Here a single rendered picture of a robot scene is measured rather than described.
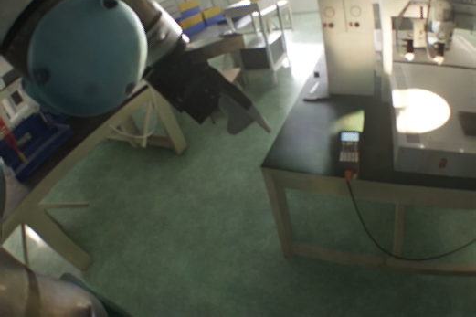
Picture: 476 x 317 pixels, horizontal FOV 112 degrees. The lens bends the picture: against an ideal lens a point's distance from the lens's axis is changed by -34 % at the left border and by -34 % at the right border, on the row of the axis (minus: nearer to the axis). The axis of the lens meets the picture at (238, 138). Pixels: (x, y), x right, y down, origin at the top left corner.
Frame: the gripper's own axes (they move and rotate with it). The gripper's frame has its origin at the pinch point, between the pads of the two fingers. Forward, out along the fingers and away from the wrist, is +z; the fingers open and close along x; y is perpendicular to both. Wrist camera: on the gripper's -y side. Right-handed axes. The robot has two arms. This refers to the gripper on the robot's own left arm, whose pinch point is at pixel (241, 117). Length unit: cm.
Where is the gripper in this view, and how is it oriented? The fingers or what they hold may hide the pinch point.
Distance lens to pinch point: 47.5
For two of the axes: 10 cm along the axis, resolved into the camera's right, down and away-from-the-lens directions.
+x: 6.3, 3.6, -6.9
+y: -5.9, 8.0, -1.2
